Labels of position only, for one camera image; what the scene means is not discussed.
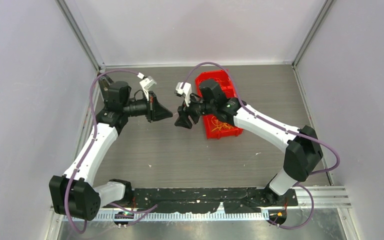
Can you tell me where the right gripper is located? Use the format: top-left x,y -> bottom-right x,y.
175,93 -> 216,130

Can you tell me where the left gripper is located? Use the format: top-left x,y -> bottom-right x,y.
123,91 -> 173,123

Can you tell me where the yellow cable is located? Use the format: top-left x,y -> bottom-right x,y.
211,119 -> 234,133

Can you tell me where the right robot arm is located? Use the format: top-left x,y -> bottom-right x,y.
175,79 -> 324,206

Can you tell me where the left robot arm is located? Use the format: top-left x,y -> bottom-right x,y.
49,76 -> 173,221

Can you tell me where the red compartment bin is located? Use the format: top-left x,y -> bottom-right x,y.
195,70 -> 243,139

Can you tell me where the black metronome box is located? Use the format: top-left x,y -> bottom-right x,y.
98,75 -> 114,103

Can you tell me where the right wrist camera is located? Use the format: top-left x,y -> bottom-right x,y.
174,82 -> 192,107

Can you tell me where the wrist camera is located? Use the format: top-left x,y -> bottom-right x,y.
137,72 -> 157,101
174,82 -> 192,107

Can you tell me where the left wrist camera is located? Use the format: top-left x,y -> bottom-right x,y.
137,72 -> 157,101

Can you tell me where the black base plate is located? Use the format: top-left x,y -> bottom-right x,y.
115,187 -> 298,214

